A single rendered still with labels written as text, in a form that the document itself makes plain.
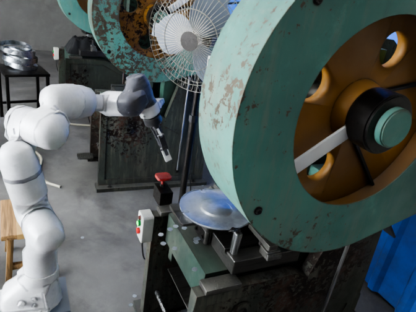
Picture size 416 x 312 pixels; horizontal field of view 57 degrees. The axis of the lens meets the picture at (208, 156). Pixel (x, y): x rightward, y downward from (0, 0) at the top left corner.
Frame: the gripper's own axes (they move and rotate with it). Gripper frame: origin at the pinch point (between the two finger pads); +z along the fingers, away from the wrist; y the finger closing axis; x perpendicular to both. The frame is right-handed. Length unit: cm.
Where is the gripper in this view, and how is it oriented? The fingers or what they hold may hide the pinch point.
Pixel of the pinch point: (166, 153)
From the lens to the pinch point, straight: 169.6
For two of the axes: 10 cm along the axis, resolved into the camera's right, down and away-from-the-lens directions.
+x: 8.8, -4.3, 2.1
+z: 2.5, 7.9, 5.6
